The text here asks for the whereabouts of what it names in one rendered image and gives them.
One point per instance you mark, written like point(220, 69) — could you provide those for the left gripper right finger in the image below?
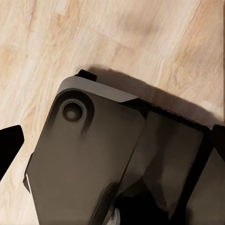
point(217, 139)

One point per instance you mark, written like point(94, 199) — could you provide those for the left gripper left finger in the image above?
point(11, 140)

